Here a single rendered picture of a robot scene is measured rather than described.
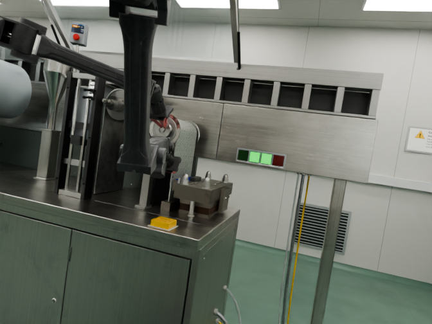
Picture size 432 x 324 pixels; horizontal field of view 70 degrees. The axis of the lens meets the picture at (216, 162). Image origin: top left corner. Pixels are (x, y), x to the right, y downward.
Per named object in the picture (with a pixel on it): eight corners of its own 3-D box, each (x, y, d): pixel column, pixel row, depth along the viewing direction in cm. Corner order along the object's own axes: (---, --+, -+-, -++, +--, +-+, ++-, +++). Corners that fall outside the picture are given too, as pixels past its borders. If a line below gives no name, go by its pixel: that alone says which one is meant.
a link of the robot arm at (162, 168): (173, 139, 116) (150, 136, 115) (169, 167, 111) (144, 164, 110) (173, 153, 126) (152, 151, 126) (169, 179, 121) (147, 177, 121)
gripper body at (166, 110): (167, 120, 123) (164, 105, 117) (144, 116, 126) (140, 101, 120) (174, 110, 127) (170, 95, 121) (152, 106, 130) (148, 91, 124)
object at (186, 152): (169, 184, 136) (175, 143, 135) (189, 180, 159) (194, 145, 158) (170, 184, 136) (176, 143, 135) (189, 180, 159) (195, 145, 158)
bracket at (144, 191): (134, 207, 133) (143, 137, 131) (141, 205, 139) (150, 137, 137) (144, 209, 131) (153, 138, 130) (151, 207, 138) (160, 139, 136)
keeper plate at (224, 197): (217, 212, 143) (220, 188, 143) (223, 209, 153) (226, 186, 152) (222, 213, 142) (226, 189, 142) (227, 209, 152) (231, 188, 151)
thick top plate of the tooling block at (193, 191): (173, 197, 131) (175, 183, 131) (203, 188, 170) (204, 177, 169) (208, 204, 127) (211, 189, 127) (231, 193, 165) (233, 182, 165)
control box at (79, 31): (67, 40, 149) (69, 19, 148) (72, 44, 155) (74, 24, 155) (82, 43, 150) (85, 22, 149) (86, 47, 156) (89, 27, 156)
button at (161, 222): (150, 225, 109) (150, 219, 109) (159, 222, 116) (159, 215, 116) (168, 230, 107) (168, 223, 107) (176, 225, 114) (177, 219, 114)
